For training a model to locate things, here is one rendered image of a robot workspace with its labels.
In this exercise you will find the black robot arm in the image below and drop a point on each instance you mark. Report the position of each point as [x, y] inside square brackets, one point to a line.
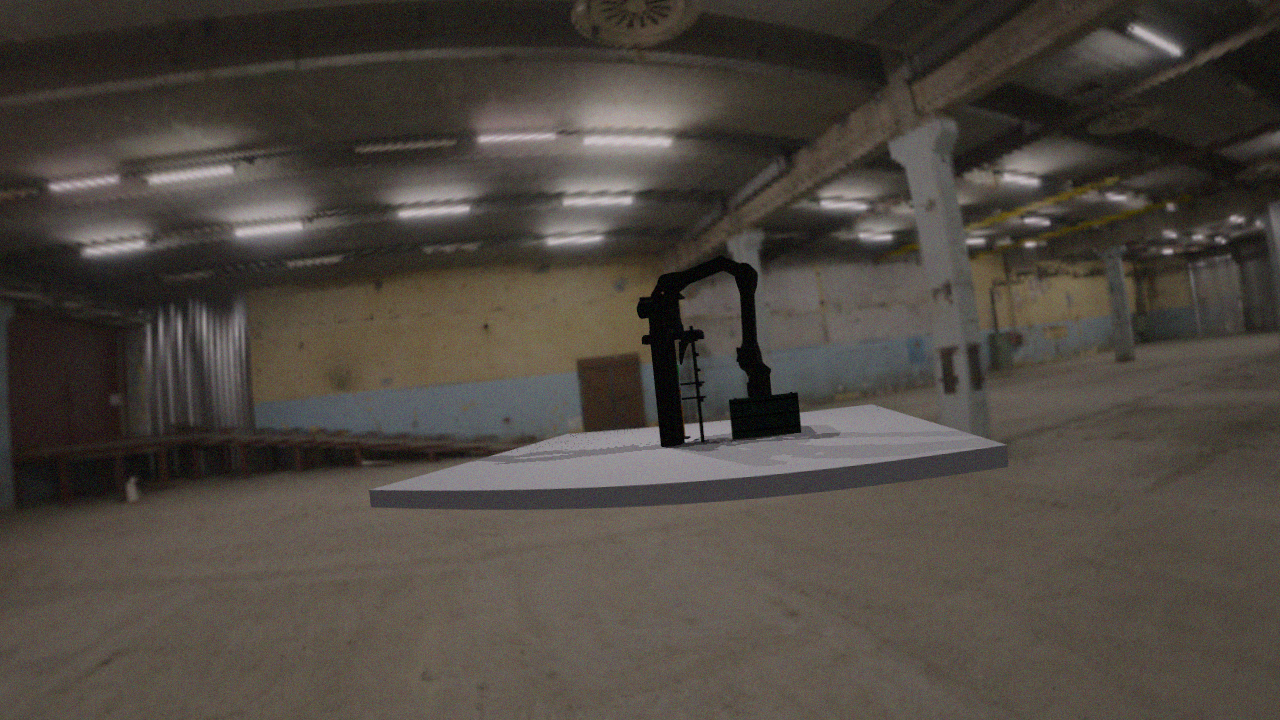
[746, 277]

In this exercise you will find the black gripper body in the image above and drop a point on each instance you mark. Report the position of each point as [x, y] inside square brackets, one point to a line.
[673, 321]

